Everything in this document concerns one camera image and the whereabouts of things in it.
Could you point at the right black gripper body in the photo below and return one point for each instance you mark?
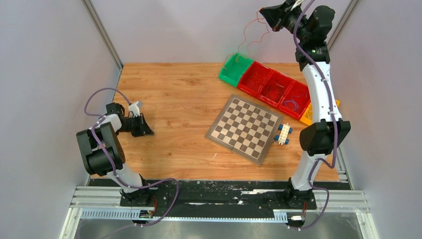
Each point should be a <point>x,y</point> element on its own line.
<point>290,15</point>

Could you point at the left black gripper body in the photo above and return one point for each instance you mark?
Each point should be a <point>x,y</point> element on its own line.
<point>133,124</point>

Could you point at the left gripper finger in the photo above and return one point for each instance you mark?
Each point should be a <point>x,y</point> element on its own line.
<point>144,125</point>
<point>139,133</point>

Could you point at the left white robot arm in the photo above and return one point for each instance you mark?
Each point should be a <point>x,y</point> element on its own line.
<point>102,153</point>

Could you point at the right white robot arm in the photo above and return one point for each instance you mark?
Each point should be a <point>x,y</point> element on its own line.
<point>320,140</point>

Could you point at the green plastic bin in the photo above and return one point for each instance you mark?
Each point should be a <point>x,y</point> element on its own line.
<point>234,68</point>

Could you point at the red bin middle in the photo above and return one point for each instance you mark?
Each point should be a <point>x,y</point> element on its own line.
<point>275,88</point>

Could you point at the red bin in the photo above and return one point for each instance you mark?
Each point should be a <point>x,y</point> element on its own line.
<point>295,100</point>
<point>254,78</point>
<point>275,88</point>

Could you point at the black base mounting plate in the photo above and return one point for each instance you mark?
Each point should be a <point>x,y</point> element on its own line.
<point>215,199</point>

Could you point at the wooden chessboard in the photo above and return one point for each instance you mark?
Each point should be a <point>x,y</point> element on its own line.
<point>245,128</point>

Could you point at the yellow plastic bin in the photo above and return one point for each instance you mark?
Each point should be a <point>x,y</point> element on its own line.
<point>307,117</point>

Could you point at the white blue toy block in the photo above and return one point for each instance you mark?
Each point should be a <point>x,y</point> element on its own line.
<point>282,137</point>

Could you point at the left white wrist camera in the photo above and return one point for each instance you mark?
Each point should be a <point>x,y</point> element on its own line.
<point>134,109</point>

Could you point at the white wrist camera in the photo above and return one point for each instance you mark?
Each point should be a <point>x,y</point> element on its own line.
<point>134,109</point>
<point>297,3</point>

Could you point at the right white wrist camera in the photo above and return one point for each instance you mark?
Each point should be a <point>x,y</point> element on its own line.
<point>297,3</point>

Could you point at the aluminium frame rail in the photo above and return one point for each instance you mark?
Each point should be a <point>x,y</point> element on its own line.
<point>96,202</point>

